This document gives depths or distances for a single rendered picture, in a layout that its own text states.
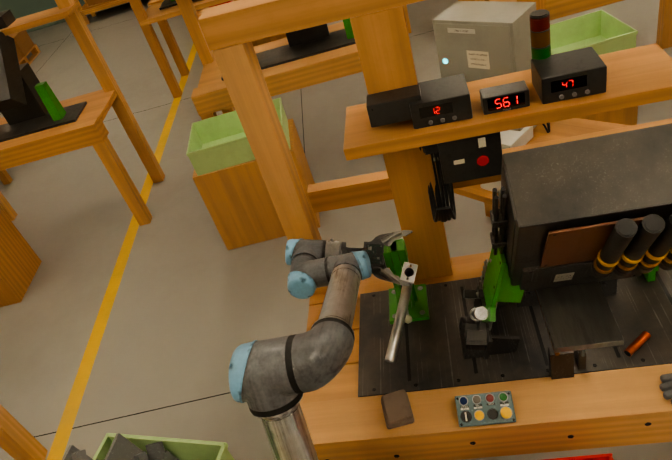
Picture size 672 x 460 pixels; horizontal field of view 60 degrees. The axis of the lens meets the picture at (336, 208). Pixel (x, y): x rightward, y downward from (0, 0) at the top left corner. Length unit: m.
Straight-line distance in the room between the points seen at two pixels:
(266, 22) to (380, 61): 0.32
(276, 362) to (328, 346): 0.11
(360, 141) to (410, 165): 0.23
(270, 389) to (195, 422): 2.01
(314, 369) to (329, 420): 0.65
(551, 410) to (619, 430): 0.18
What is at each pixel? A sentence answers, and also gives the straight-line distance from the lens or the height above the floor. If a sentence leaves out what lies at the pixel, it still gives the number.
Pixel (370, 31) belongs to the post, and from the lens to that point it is 1.59.
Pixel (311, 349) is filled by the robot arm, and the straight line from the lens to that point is 1.15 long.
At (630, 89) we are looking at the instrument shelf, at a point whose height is 1.54.
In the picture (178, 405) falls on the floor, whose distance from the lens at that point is 3.30.
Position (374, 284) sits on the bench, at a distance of 2.12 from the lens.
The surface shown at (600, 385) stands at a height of 0.90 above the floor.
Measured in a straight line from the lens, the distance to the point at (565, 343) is 1.56.
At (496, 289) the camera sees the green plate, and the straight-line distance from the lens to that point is 1.62.
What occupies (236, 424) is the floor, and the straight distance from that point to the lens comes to 3.07.
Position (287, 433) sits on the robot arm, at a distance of 1.27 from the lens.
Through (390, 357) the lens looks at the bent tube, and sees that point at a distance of 1.70.
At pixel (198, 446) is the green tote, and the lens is 1.85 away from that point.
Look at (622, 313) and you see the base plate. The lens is 1.94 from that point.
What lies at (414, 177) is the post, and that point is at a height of 1.32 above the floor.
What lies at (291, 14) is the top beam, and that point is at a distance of 1.59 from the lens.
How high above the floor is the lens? 2.35
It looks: 36 degrees down
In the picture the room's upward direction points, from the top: 18 degrees counter-clockwise
